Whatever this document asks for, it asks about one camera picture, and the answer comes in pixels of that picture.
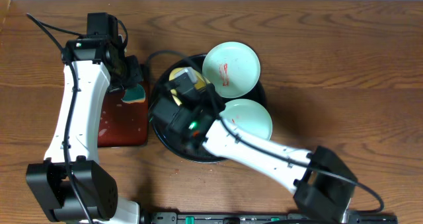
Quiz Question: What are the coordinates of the light blue plate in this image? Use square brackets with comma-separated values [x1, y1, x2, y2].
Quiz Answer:
[202, 42, 261, 98]
[219, 98, 273, 140]

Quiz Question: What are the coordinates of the black rectangular tray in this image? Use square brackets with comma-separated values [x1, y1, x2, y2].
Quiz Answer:
[98, 72, 149, 147]

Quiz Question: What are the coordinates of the black round tray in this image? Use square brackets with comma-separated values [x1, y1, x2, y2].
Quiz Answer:
[149, 59, 267, 163]

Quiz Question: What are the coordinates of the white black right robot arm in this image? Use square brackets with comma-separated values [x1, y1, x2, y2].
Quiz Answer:
[149, 81, 358, 223]

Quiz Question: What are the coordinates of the green orange sponge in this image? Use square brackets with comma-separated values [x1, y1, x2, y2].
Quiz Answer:
[122, 84, 146, 104]

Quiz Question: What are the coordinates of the yellow plate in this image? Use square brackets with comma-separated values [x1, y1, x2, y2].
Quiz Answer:
[169, 67, 210, 106]

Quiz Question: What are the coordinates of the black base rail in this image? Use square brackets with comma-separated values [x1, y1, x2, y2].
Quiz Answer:
[139, 212, 399, 224]

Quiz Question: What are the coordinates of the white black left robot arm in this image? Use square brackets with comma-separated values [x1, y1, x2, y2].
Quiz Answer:
[26, 34, 148, 223]

